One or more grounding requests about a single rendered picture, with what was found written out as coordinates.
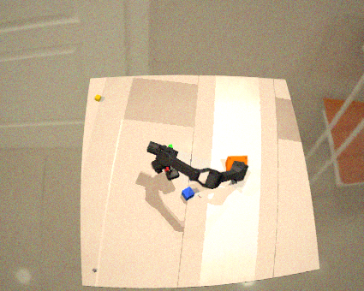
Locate blue block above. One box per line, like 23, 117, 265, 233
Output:
182, 186, 195, 201

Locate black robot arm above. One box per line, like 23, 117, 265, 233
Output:
146, 141, 248, 189

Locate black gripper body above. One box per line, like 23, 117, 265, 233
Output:
165, 166, 180, 181

